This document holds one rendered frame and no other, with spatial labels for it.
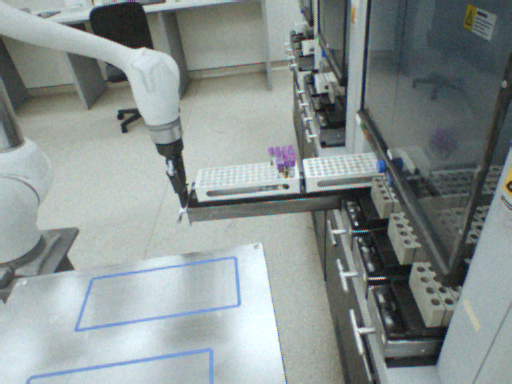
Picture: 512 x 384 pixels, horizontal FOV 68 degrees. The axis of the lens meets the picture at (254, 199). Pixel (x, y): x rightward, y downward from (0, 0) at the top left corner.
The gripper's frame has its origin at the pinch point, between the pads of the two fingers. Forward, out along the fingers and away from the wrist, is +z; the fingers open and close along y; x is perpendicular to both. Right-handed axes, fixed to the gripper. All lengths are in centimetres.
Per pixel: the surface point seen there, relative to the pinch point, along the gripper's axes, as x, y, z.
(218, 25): 20, 350, 26
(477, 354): -55, -62, -12
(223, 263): -14.3, -30.5, -1.9
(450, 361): -55, -57, -2
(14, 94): 258, 320, 66
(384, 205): -53, -21, -7
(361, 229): -48, -21, 0
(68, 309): 19.2, -40.5, -2.0
